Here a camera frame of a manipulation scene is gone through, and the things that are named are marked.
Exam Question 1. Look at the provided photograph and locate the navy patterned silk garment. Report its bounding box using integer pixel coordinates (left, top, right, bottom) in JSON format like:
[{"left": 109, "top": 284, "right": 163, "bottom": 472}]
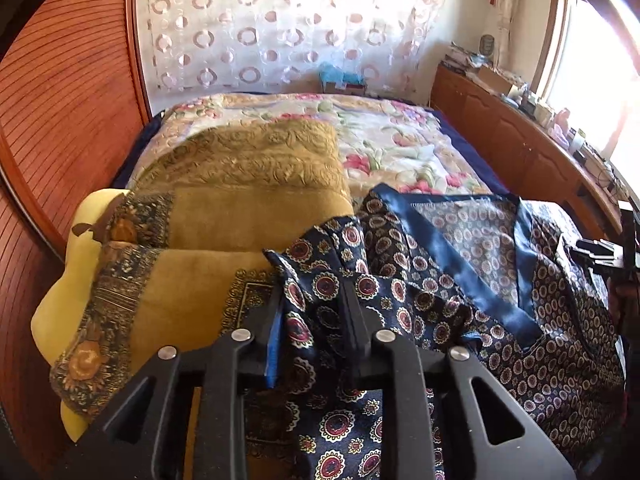
[{"left": 267, "top": 185, "right": 625, "bottom": 479}]

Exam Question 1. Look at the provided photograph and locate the cardboard box on cabinet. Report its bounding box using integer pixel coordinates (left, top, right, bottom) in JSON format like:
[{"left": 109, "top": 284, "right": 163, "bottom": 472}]
[{"left": 476, "top": 65, "right": 518, "bottom": 96}]

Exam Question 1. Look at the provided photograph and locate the circle patterned sheer curtain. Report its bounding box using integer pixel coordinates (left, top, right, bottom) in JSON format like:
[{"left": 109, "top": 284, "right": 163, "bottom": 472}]
[{"left": 137, "top": 0, "right": 445, "bottom": 101}]

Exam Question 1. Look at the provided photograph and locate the floral quilt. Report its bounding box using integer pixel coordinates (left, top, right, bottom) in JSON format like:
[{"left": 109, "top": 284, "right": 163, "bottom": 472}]
[{"left": 127, "top": 91, "right": 494, "bottom": 198}]

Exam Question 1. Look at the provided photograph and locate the blue item box by curtain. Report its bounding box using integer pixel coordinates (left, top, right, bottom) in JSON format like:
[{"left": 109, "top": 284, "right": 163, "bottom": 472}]
[{"left": 318, "top": 63, "right": 367, "bottom": 96}]

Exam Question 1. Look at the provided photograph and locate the gold embroidered pillow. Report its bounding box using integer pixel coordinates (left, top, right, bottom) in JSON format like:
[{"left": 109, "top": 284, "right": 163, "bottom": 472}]
[{"left": 50, "top": 118, "right": 352, "bottom": 421}]

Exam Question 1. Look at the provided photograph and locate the wooden low cabinet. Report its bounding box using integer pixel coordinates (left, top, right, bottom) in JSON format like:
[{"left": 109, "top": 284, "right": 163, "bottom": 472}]
[{"left": 430, "top": 65, "right": 622, "bottom": 240}]

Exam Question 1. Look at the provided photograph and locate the window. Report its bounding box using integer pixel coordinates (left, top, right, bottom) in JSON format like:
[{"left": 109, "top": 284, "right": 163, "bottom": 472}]
[{"left": 538, "top": 0, "right": 639, "bottom": 191}]

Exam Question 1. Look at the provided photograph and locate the wooden slatted wardrobe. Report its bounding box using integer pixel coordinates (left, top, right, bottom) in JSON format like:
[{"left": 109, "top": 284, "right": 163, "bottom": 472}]
[{"left": 1, "top": 0, "right": 149, "bottom": 471}]

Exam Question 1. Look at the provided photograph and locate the yellow plush toy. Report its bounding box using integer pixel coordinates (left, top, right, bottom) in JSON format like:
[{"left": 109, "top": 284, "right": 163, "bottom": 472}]
[{"left": 30, "top": 187, "right": 132, "bottom": 443}]

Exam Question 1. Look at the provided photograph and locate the pink figurine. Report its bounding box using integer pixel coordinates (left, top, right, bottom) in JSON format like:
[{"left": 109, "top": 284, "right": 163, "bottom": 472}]
[{"left": 547, "top": 108, "right": 570, "bottom": 151}]

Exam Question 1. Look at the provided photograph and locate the side window curtain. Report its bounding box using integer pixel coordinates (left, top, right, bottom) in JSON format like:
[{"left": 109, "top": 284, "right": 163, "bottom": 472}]
[{"left": 483, "top": 0, "right": 520, "bottom": 73}]

